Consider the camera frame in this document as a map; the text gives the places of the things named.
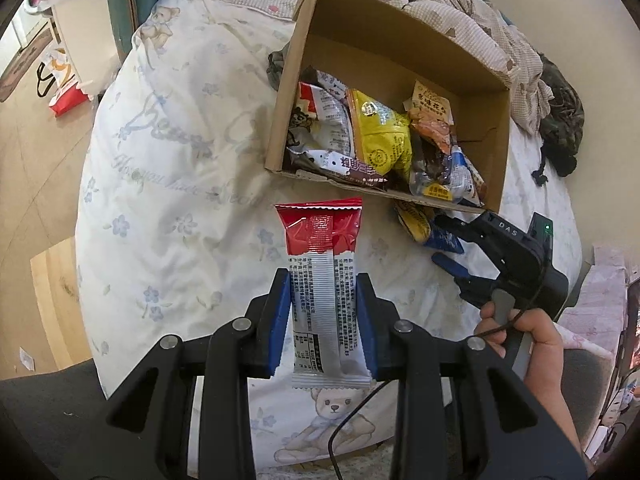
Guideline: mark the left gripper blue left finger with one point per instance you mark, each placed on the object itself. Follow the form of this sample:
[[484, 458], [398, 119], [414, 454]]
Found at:
[[278, 306]]

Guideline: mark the red white shopping bag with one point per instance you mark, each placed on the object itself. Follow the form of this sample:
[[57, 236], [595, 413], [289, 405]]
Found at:
[[57, 78]]

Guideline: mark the black garment beside box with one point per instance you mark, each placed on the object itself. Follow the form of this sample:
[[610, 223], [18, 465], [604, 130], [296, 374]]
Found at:
[[275, 68]]

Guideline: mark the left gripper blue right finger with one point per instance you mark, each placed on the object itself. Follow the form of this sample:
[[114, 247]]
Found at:
[[366, 303]]

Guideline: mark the grey chair cushion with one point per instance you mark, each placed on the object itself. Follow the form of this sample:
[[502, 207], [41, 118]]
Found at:
[[42, 416]]

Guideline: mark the white blue snack bag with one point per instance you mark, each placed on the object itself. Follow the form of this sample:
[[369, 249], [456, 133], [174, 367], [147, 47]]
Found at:
[[465, 182]]

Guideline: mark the cartoon wafer snack pack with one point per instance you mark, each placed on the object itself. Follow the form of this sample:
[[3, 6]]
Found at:
[[337, 166]]

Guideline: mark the camouflage jacket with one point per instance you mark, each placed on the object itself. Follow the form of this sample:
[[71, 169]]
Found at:
[[562, 129]]

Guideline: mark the white bear print bedsheet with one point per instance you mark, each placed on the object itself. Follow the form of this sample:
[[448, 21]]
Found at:
[[176, 230]]

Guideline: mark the brown chocolate snack pack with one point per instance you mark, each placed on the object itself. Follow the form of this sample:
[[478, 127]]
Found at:
[[430, 170]]

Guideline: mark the silver red chip bag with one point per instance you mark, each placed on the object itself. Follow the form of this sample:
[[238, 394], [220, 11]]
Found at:
[[319, 122]]

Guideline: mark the small red white snack pack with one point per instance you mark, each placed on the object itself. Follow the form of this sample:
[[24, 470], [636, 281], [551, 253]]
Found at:
[[328, 82]]

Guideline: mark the yellow crisp snack bag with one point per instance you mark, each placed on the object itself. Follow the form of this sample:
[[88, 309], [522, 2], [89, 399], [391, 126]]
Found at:
[[381, 135]]

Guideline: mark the brown door mat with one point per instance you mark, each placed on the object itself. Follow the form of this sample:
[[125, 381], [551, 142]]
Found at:
[[21, 62]]

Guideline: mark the pink patterned pillow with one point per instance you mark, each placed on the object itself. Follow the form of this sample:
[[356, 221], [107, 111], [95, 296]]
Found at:
[[597, 320]]

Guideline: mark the tan peanut snack bag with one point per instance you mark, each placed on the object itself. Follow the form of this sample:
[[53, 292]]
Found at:
[[431, 116]]

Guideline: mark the red white snack bar wrapper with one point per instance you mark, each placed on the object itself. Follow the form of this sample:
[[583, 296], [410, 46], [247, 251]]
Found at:
[[321, 240]]

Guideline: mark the brown cardboard box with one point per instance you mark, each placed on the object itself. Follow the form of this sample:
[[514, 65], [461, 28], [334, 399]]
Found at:
[[383, 51]]

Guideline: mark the dark blue snack bag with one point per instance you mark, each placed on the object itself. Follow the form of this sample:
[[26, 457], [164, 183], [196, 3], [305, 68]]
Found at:
[[418, 222]]

